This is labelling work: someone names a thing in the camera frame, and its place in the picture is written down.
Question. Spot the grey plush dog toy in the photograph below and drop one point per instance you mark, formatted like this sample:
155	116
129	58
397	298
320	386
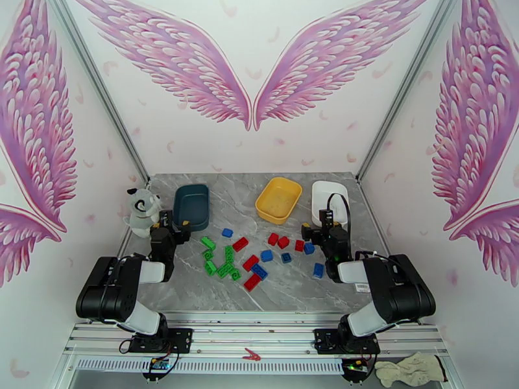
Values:
142	209

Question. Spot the small circuit board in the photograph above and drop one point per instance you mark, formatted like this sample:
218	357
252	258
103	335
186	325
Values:
159	364
356	365

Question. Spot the long blue lego brick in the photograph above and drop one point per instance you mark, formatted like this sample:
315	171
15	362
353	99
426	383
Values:
259	271

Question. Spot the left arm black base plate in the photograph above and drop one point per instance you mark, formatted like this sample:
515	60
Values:
182	339

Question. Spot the red spring clip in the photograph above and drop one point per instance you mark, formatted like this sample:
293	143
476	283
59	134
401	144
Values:
251	354

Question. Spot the aluminium mounting rail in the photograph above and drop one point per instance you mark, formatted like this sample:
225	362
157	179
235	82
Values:
251	331

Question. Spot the yellow plastic container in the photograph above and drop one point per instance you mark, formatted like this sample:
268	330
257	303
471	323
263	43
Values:
280	197

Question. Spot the barcode label sticker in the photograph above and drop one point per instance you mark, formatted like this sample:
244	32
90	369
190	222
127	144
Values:
361	287

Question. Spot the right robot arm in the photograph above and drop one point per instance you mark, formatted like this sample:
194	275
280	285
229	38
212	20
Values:
401	294

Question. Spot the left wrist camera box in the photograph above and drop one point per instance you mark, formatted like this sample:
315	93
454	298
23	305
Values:
166	218

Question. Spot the small red lego brick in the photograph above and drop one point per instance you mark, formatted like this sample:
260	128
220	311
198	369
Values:
283	242
273	239
299	245

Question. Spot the beige work glove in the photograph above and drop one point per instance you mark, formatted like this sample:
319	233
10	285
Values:
409	369

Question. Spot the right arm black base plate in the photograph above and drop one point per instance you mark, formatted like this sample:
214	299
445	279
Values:
324	339

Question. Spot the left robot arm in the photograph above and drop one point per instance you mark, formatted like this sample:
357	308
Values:
105	294

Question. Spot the dark teal plastic container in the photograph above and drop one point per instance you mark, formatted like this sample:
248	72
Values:
190	201

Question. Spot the green lego brick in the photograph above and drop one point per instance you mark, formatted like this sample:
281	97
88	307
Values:
208	255
210	267
208	243
222	270
234	274
229	254

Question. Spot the white plastic container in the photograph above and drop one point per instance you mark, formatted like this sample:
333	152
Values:
320	193

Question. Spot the aluminium frame post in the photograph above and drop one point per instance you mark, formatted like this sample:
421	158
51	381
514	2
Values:
408	92
101	92

